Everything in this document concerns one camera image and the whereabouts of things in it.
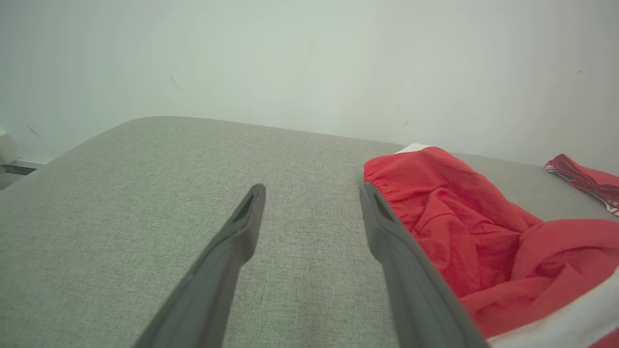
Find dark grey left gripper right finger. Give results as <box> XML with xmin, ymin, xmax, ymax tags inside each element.
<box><xmin>359</xmin><ymin>183</ymin><xmax>489</xmax><ymax>348</ymax></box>

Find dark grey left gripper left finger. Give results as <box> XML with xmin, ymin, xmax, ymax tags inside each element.
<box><xmin>134</xmin><ymin>183</ymin><xmax>267</xmax><ymax>348</ymax></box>

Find red shorts with white stripes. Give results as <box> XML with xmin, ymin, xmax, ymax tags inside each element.
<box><xmin>364</xmin><ymin>144</ymin><xmax>619</xmax><ymax>348</ymax></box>

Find red jersey with black lettering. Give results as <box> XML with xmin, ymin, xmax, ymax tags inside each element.
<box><xmin>544</xmin><ymin>154</ymin><xmax>619</xmax><ymax>217</ymax></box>

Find white wall box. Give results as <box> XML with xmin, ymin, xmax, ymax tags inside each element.
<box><xmin>0</xmin><ymin>127</ymin><xmax>21</xmax><ymax>165</ymax></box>

